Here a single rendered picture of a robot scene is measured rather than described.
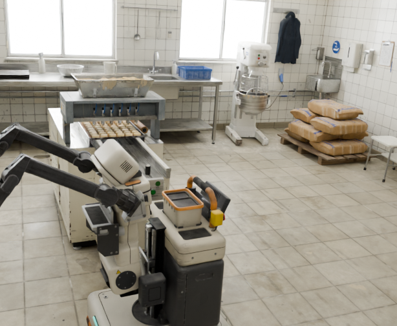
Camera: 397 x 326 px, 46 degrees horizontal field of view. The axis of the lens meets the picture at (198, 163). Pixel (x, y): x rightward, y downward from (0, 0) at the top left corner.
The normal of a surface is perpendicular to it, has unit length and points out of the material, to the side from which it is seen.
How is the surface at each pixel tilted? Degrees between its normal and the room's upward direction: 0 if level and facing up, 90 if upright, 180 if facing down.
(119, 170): 90
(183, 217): 92
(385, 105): 90
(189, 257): 90
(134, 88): 115
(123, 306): 1
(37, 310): 0
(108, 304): 1
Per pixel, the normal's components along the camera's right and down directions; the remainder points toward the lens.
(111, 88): 0.32, 0.69
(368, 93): -0.94, 0.06
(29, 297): 0.07, -0.94
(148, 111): 0.38, 0.33
